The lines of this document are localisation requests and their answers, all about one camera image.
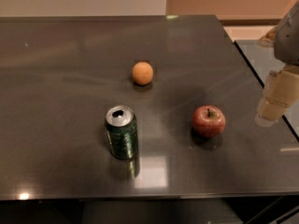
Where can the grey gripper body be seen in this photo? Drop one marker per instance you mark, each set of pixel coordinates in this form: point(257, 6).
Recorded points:
point(288, 42)

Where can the orange fruit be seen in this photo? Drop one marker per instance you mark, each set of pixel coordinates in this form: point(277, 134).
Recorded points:
point(142, 73)

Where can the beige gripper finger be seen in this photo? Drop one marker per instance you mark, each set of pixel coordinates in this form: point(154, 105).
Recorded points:
point(280, 92)

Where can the red apple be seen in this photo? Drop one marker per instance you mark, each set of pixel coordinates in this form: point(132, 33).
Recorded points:
point(208, 121)

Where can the green soda can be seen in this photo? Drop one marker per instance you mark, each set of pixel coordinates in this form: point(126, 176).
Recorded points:
point(121, 127)

